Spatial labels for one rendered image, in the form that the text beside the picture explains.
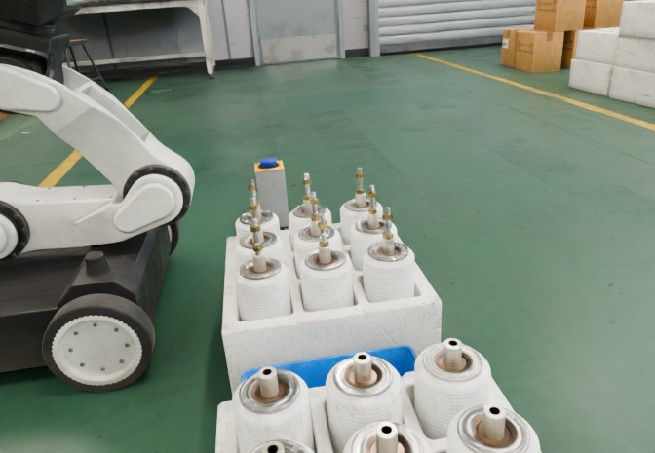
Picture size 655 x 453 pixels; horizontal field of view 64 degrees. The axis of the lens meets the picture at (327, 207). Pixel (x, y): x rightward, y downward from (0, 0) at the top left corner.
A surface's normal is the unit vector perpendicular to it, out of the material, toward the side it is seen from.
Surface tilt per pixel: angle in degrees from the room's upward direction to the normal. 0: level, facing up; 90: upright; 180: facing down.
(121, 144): 90
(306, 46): 90
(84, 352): 90
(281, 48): 90
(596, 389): 0
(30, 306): 0
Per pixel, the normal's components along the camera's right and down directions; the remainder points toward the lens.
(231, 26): 0.16, 0.37
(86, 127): 0.36, 0.65
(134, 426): -0.07, -0.92
